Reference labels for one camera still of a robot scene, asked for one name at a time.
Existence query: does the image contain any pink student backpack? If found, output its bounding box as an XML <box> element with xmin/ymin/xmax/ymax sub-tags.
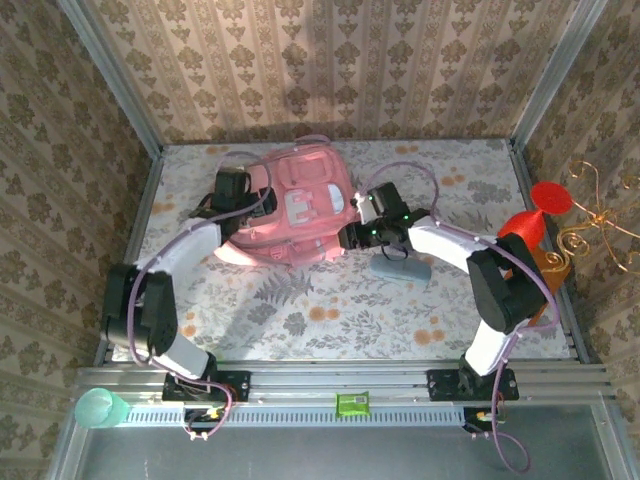
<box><xmin>214</xmin><ymin>134</ymin><xmax>362</xmax><ymax>274</ymax></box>

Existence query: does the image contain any grey pencil case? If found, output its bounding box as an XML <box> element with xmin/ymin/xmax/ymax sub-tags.
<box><xmin>369</xmin><ymin>254</ymin><xmax>431</xmax><ymax>286</ymax></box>

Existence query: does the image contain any red hourglass-shaped ornament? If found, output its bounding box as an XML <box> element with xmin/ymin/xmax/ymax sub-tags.
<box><xmin>497</xmin><ymin>180</ymin><xmax>573</xmax><ymax>251</ymax></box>

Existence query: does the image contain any green wipes packet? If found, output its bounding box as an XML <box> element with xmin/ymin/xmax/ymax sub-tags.
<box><xmin>334</xmin><ymin>390</ymin><xmax>372</xmax><ymax>417</ymax></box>

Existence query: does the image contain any orange wooden block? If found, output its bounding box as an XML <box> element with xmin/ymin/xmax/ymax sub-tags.
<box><xmin>519</xmin><ymin>244</ymin><xmax>572</xmax><ymax>329</ymax></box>

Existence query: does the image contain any small black control board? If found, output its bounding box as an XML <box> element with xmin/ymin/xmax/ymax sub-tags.
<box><xmin>463</xmin><ymin>407</ymin><xmax>507</xmax><ymax>435</ymax></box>
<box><xmin>182</xmin><ymin>405</ymin><xmax>226</xmax><ymax>435</ymax></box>

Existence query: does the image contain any translucent green plastic cup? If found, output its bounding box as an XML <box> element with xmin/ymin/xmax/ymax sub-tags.
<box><xmin>73</xmin><ymin>387</ymin><xmax>132</xmax><ymax>430</ymax></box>

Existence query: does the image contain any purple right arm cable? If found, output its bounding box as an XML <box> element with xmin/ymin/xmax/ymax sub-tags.
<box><xmin>357</xmin><ymin>162</ymin><xmax>561</xmax><ymax>474</ymax></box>

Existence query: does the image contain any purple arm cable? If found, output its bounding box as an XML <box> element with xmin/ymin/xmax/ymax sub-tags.
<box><xmin>127</xmin><ymin>148</ymin><xmax>274</xmax><ymax>441</ymax></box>
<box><xmin>357</xmin><ymin>162</ymin><xmax>561</xmax><ymax>474</ymax></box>

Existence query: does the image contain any aluminium table edge rail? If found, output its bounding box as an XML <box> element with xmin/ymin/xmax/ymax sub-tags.
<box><xmin>94</xmin><ymin>149</ymin><xmax>165</xmax><ymax>369</ymax></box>
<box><xmin>508</xmin><ymin>139</ymin><xmax>592</xmax><ymax>364</ymax></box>

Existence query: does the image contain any aluminium mounting rail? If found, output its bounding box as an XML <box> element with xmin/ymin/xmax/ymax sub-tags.
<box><xmin>76</xmin><ymin>360</ymin><xmax>615</xmax><ymax>405</ymax></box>

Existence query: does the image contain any aluminium frame post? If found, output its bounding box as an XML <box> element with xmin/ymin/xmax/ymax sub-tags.
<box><xmin>55</xmin><ymin>0</ymin><xmax>165</xmax><ymax>157</ymax></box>
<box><xmin>509</xmin><ymin>0</ymin><xmax>610</xmax><ymax>151</ymax></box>

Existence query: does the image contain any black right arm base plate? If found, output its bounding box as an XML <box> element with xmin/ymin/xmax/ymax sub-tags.
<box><xmin>427</xmin><ymin>367</ymin><xmax>520</xmax><ymax>402</ymax></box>

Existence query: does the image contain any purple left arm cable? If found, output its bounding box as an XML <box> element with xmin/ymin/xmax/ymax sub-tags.
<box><xmin>127</xmin><ymin>148</ymin><xmax>274</xmax><ymax>441</ymax></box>

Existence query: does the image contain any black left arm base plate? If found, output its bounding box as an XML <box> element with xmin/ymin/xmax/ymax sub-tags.
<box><xmin>162</xmin><ymin>368</ymin><xmax>251</xmax><ymax>403</ymax></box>

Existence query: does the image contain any grey slotted cable duct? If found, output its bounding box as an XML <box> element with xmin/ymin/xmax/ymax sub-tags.
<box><xmin>122</xmin><ymin>401</ymin><xmax>466</xmax><ymax>427</ymax></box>

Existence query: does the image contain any gold wire ornament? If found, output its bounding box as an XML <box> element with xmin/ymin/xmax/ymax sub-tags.
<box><xmin>547</xmin><ymin>159</ymin><xmax>640</xmax><ymax>274</ymax></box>

